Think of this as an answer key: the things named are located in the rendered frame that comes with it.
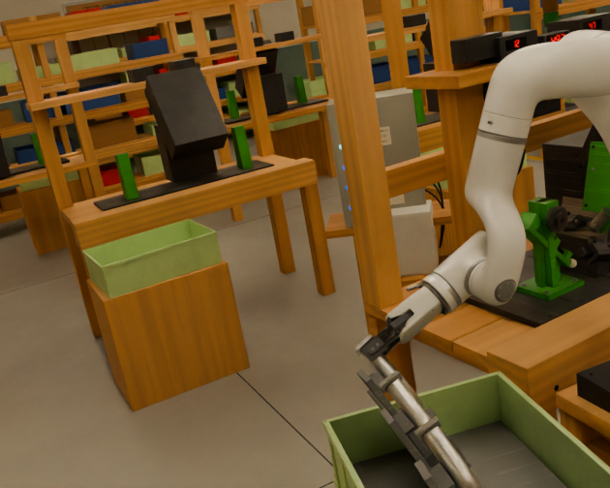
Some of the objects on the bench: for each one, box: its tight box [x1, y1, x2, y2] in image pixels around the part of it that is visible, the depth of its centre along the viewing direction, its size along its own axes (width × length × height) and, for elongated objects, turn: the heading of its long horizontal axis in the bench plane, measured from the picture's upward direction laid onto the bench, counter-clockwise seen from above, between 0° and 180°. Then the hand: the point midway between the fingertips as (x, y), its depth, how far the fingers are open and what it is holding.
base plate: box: [464, 232, 610, 328], centre depth 237 cm, size 42×110×2 cm, turn 148°
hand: (374, 350), depth 139 cm, fingers closed on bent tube, 3 cm apart
